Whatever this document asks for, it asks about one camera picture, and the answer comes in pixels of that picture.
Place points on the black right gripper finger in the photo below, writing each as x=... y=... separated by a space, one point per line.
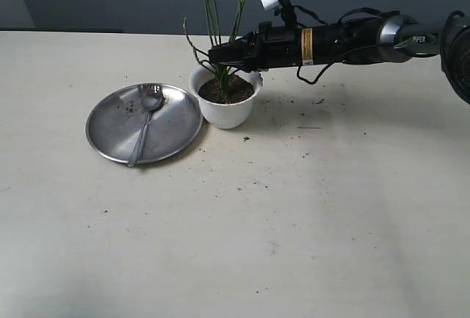
x=241 y=54

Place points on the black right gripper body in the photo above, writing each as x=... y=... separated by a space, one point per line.
x=281 y=47

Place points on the stainless steel spork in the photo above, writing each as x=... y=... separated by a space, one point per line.
x=150 y=102

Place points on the white scalloped flower pot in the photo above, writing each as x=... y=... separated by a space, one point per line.
x=224 y=116

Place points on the round stainless steel plate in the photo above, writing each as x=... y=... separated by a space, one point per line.
x=114 y=124

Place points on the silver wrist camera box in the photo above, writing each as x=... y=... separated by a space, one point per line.
x=282 y=8

